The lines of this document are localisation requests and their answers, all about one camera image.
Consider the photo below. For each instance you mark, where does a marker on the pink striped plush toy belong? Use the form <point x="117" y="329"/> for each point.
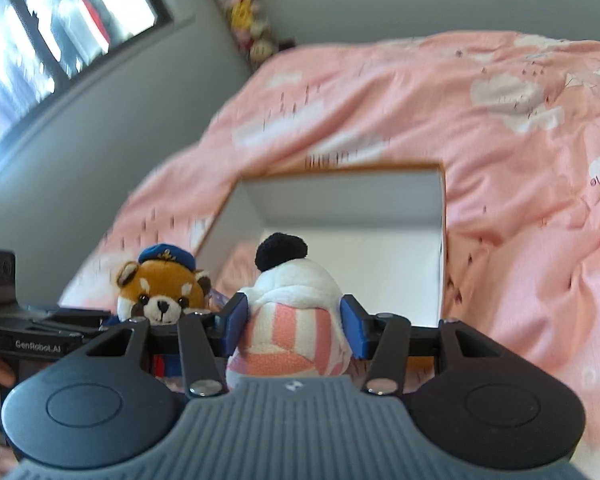
<point x="290" y="310"/>

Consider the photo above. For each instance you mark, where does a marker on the red panda plush toy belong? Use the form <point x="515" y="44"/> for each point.
<point x="155" y="292"/>

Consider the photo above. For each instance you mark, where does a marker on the pink printed blanket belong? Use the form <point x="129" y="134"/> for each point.
<point x="430" y="135"/>

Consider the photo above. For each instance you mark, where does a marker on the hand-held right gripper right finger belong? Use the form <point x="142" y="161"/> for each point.
<point x="354" y="327"/>

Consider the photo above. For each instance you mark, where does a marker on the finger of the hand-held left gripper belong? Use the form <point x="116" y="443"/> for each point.
<point x="75" y="317"/>

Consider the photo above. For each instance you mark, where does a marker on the dark-framed window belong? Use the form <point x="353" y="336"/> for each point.
<point x="55" y="25"/>

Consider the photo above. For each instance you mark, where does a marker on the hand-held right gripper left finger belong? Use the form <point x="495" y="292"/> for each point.
<point x="237" y="325"/>

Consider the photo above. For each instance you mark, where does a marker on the white box with orange edge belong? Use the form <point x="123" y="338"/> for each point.
<point x="340" y="240"/>

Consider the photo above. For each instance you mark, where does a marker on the row of small plush toys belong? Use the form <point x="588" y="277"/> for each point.
<point x="242" y="15"/>

